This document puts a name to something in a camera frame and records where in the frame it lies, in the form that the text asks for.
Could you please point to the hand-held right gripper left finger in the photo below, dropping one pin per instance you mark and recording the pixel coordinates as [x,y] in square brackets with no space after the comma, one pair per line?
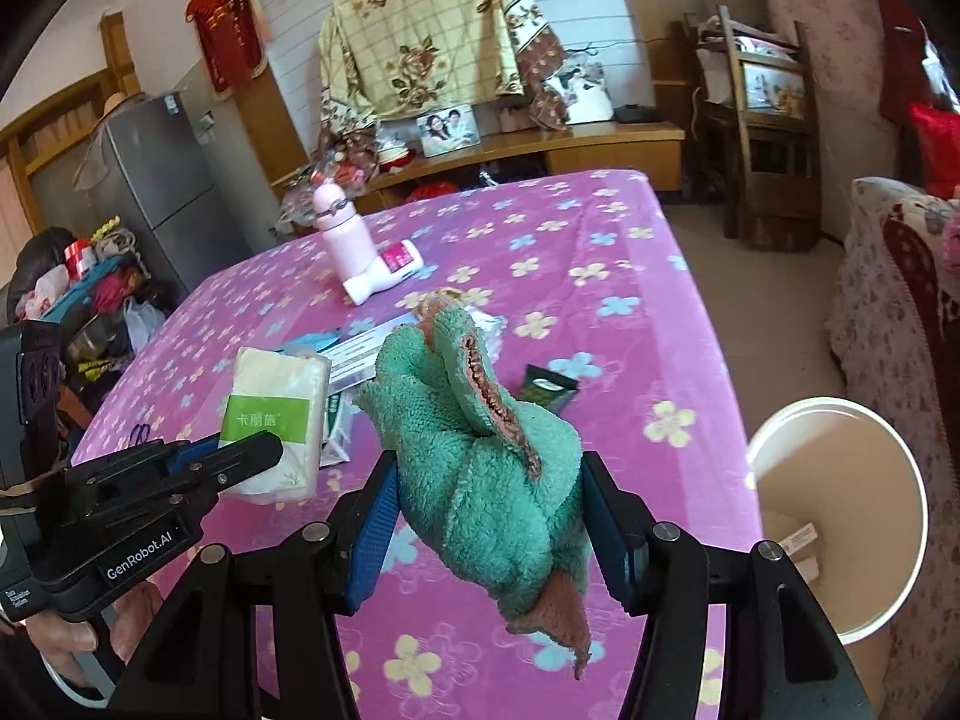
[371,532]

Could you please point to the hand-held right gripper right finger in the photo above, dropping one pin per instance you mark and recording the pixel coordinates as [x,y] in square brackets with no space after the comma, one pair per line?
[611,540]

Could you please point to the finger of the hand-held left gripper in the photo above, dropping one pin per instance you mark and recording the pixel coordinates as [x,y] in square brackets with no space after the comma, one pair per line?
[240,461]
[196,448]

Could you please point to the green brown-edged towel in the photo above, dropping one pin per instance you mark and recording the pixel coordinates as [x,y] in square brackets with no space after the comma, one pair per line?
[480,487]

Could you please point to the silver medicine box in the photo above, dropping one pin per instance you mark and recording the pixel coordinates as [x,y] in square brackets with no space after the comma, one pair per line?
[360,360]

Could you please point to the white plastic bucket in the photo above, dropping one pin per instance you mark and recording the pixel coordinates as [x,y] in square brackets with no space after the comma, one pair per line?
[832,465]

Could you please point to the person's left hand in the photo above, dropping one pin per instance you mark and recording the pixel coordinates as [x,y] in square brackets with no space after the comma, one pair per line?
[82,645]

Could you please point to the white green printed leaflet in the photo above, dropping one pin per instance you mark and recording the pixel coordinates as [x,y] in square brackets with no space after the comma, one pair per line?
[337,427]

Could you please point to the white plastic bag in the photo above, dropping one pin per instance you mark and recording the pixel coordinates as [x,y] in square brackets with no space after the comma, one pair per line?
[146,322]

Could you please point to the dark green sachet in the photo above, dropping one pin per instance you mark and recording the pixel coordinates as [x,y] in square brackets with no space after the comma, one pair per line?
[547,388]

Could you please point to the pink floral tablecloth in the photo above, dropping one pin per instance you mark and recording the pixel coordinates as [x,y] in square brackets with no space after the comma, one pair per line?
[600,300]

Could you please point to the white tube pink label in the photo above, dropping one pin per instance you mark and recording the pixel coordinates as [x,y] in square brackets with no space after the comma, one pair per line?
[386,270]

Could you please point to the pink thermos bottle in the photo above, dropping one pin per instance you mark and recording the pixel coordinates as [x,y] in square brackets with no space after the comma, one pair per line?
[341,240]

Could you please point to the grey refrigerator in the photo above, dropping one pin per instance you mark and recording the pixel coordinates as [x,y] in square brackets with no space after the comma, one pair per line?
[157,195]

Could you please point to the wrapped flower bouquet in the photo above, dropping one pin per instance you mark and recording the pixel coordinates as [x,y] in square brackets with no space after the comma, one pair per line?
[341,157]

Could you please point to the floral covered sofa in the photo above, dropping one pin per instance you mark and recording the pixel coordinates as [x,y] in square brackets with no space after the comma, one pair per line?
[885,330]

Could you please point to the white tea set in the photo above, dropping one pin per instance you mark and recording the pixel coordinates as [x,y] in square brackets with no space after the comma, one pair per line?
[394,150]

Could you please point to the wooden cabinet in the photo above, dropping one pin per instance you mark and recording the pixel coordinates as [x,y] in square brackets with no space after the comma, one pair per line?
[585,154]

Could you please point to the small framed couple photo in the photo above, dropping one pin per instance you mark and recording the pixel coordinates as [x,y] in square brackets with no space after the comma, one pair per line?
[448,131]

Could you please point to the dark wooden shelf chair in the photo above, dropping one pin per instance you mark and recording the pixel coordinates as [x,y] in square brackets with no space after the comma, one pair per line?
[765,157]

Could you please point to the black set-top box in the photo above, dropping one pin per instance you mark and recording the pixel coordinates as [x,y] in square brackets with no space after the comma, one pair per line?
[635,114]

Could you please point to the yellow floral checked cloth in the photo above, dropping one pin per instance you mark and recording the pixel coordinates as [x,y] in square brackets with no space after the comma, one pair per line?
[420,37]

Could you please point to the red cushion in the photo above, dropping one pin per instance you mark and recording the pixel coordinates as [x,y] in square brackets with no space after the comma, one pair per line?
[937,150]

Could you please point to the pink floral curtain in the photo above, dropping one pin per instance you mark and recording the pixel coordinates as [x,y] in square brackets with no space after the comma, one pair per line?
[817,37]

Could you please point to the red hanging garment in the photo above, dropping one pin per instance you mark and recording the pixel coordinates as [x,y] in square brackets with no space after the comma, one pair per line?
[900,45]

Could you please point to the red hanging wall decoration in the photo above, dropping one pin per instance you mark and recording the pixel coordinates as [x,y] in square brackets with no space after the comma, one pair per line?
[225,22]

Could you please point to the white picture frame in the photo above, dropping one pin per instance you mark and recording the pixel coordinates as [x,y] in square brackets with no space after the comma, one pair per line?
[581,94]

